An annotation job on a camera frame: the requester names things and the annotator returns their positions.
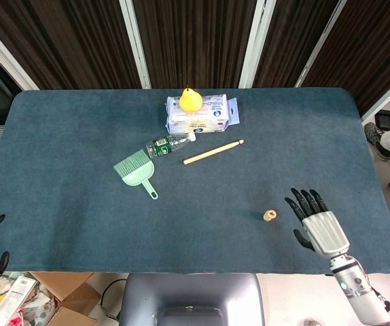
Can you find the mint green hand brush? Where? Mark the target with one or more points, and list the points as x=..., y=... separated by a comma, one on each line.
x=135, y=175

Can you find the blue table cloth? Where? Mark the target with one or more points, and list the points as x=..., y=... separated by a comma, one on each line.
x=62, y=169

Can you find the clear bottle green label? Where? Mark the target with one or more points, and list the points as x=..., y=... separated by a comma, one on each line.
x=162, y=146

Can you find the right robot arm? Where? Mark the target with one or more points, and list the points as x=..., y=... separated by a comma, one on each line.
x=354, y=288

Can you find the wooden drumstick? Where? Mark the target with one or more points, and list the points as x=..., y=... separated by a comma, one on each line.
x=212, y=152

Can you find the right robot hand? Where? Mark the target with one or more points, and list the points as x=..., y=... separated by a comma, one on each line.
x=325, y=232

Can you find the grey patterned sneaker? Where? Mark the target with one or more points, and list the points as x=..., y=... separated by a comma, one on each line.
x=373, y=136

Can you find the dark slatted screen panel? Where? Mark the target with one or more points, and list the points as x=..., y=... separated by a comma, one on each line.
x=195, y=40
x=368, y=44
x=62, y=40
x=290, y=40

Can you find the brown cardboard box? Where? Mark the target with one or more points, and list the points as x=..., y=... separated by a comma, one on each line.
x=76, y=292

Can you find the purple white tissue pack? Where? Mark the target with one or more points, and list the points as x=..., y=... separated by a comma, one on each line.
x=198, y=122

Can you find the white printed carton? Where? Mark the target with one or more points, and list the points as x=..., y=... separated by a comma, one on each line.
x=16, y=295

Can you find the yellow pear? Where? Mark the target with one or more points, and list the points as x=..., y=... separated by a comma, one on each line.
x=191, y=101

